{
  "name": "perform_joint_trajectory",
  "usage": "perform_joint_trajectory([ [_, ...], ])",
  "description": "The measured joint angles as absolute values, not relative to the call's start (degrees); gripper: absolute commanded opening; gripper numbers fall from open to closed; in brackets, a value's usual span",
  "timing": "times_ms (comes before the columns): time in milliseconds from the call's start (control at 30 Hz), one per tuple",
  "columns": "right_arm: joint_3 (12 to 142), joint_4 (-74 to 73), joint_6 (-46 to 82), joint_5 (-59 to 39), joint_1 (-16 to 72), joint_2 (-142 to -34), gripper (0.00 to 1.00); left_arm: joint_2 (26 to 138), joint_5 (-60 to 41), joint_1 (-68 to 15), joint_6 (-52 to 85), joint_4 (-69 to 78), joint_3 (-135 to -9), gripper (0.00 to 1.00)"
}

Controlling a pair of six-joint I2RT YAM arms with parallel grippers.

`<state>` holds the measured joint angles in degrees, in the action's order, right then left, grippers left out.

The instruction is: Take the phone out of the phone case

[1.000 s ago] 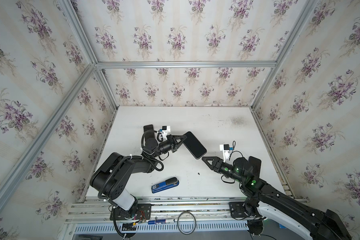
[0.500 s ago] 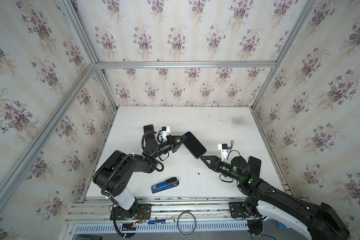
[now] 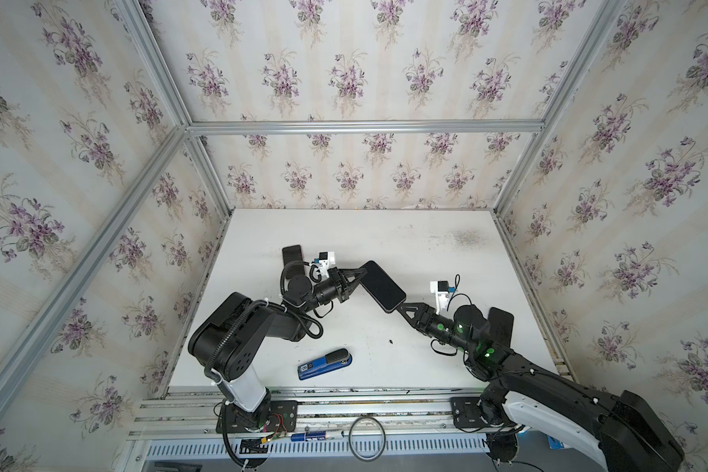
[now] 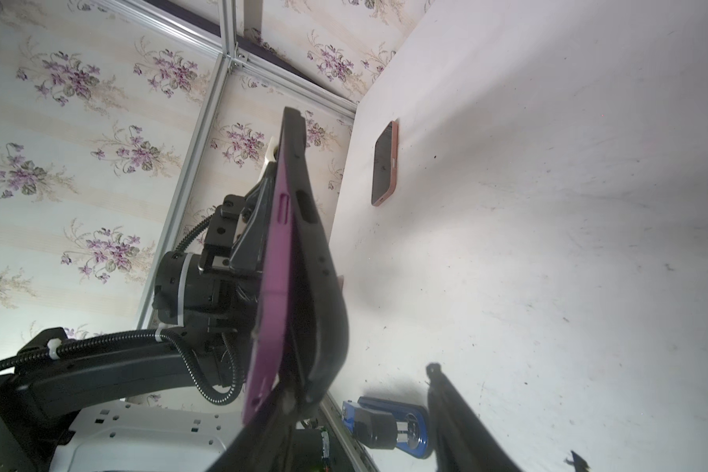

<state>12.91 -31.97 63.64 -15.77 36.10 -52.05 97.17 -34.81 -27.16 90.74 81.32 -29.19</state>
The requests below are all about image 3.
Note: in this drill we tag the blue marker pen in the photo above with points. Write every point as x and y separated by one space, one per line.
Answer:
319 436

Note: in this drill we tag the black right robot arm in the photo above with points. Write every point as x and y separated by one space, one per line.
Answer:
619 432

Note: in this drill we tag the blue black stapler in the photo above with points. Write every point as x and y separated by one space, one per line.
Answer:
333 361

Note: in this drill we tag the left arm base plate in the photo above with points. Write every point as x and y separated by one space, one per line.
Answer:
275 416

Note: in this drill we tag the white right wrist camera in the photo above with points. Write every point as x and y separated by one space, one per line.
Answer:
443 293

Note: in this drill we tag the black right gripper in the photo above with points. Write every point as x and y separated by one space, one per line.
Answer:
423 322

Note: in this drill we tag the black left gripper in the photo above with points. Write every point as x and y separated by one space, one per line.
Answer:
344 282

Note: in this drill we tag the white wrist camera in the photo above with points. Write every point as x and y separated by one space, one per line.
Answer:
324 262
443 293

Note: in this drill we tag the aluminium mounting rail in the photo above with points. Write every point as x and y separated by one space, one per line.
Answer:
194 414

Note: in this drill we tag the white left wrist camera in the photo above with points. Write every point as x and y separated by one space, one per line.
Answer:
324 262

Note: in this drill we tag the blue white box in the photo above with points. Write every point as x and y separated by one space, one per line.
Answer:
555 444

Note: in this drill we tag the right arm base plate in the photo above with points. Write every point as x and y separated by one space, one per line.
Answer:
471 413

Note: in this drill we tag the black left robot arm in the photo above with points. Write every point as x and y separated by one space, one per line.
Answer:
227 342

